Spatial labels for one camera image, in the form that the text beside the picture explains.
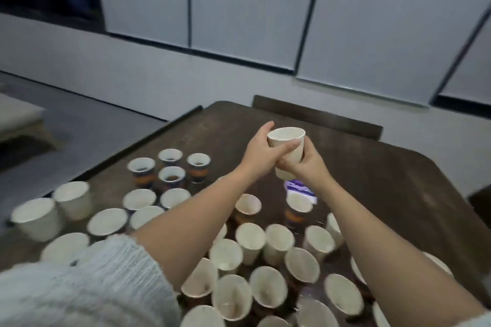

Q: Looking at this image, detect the person's right hand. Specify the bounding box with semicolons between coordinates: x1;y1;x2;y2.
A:
276;135;336;192

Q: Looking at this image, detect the person's left hand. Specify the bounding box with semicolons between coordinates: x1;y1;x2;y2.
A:
236;121;302;184

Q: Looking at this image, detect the white paper cup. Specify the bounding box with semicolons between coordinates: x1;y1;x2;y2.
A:
266;126;307;182

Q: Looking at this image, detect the group of paper cups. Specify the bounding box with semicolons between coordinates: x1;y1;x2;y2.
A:
9;148;454;327

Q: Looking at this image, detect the person's left forearm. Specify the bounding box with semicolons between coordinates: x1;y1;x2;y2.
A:
0;170;254;327

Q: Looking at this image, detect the person's right forearm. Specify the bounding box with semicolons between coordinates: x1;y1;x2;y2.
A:
315;177;491;327

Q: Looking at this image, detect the round blue sticker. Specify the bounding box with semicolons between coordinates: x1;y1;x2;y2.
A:
284;179;317;201

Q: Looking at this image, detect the dark wooden chair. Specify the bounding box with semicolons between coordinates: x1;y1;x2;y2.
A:
252;95;385;142
468;185;491;228

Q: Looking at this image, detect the dark wooden table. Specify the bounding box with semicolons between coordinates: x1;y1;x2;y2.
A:
0;101;491;327

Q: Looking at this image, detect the beige cushioned lounge chair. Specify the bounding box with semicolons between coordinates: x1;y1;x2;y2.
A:
0;93;58;148

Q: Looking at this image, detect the white wall panel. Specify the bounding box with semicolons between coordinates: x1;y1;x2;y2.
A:
441;16;491;105
297;0;491;105
189;0;323;71

